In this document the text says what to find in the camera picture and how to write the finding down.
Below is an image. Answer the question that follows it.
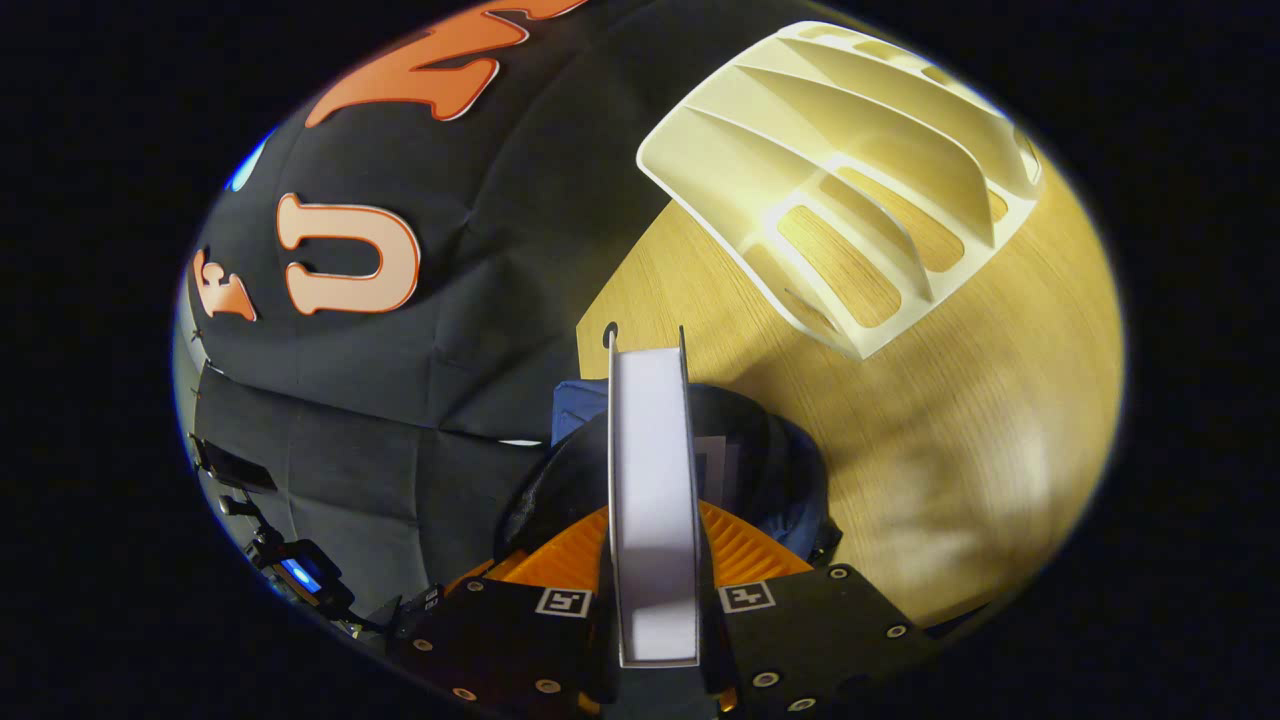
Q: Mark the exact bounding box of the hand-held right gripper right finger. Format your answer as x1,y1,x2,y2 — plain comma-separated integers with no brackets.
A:
695,500,941,719

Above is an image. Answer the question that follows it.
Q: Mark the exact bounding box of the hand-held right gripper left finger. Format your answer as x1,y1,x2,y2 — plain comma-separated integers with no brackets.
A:
388,505,613,719

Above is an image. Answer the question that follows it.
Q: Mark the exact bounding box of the blue schoolbag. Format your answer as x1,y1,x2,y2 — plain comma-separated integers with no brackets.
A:
495,378,843,581

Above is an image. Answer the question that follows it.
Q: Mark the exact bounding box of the dark photo cover book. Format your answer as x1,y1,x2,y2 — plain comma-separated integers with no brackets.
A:
606,325,704,669

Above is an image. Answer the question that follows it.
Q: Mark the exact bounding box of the white bookshelf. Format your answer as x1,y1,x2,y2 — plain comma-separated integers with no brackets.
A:
636,20,1044,361

